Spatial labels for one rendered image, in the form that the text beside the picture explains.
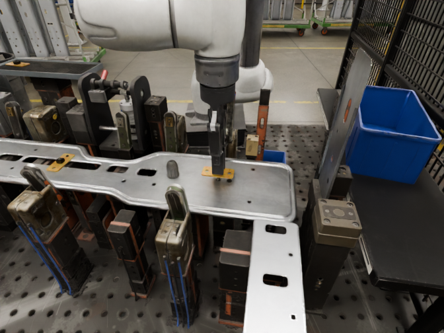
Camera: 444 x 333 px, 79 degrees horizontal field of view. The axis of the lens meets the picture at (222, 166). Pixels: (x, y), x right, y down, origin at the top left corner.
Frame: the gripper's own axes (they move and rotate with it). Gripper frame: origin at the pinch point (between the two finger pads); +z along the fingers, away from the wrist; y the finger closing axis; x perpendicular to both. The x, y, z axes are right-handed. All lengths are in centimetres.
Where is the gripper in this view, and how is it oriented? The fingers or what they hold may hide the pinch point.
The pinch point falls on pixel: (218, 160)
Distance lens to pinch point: 68.1
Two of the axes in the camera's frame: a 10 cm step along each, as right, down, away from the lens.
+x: 9.9, 1.0, -1.3
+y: -1.7, 6.0, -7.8
